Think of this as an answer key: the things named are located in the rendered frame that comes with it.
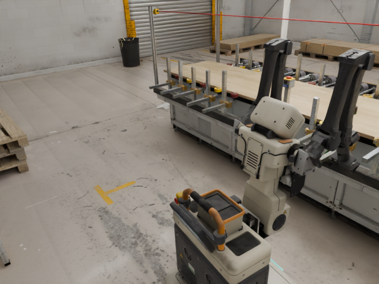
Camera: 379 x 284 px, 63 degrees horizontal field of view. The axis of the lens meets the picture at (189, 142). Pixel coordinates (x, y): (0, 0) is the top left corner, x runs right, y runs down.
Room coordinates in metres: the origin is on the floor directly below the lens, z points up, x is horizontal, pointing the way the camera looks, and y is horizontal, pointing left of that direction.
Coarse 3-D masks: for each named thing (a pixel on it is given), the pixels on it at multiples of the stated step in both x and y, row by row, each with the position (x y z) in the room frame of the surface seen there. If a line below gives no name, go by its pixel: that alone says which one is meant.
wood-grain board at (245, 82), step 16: (192, 64) 4.39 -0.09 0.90; (208, 64) 4.35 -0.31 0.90; (224, 64) 4.32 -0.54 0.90; (240, 80) 3.49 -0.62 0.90; (256, 80) 3.46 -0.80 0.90; (240, 96) 2.98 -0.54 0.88; (256, 96) 2.89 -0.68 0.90; (304, 96) 2.83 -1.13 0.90; (320, 96) 2.81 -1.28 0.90; (304, 112) 2.43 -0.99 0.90; (320, 112) 2.41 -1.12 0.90; (368, 112) 2.37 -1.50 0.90; (352, 128) 2.07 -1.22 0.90; (368, 128) 2.06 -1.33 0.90
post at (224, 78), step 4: (224, 72) 2.94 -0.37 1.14; (224, 76) 2.94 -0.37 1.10; (224, 80) 2.94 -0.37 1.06; (224, 84) 2.95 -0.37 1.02; (224, 88) 2.95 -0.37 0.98; (224, 92) 2.95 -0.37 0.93; (224, 96) 2.95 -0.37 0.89; (224, 100) 2.95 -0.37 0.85; (224, 108) 2.95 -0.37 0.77; (224, 112) 2.95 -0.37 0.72
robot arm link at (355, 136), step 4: (352, 132) 1.36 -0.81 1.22; (356, 132) 1.37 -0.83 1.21; (348, 136) 1.29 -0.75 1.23; (352, 136) 1.35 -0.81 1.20; (356, 136) 1.36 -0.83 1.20; (348, 140) 1.29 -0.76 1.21; (352, 140) 1.34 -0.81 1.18; (356, 140) 1.36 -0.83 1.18; (340, 144) 1.32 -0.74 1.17; (344, 144) 1.31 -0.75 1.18; (348, 144) 1.30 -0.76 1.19; (352, 144) 1.34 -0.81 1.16
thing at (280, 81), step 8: (288, 48) 1.64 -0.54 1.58; (280, 56) 1.66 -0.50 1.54; (280, 64) 1.66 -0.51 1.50; (280, 72) 1.66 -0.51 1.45; (272, 80) 1.69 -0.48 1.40; (280, 80) 1.67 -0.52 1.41; (272, 88) 1.68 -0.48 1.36; (280, 88) 1.67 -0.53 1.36; (272, 96) 1.67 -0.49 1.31; (280, 96) 1.67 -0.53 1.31
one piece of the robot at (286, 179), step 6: (288, 168) 1.34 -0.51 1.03; (288, 174) 1.32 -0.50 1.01; (294, 174) 1.30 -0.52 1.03; (282, 180) 1.31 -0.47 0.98; (288, 180) 1.29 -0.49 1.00; (294, 180) 1.29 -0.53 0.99; (300, 180) 1.32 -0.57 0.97; (294, 186) 1.30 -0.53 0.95; (300, 186) 1.33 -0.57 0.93; (294, 192) 1.31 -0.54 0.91
